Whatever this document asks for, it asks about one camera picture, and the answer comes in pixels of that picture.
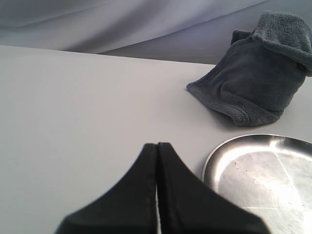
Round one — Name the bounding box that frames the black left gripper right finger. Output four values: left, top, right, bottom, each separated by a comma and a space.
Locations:
157, 143, 270, 234

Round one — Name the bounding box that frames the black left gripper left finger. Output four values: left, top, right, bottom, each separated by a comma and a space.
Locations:
56, 143, 158, 234

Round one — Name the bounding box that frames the grey blue fleece towel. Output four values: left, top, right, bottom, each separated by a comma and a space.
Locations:
186, 10, 312, 126

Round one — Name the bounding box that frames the round stainless steel plate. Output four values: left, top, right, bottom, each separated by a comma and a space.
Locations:
201, 134, 312, 234

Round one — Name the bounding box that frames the grey backdrop cloth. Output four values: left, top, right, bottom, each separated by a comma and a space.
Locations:
0, 0, 312, 64

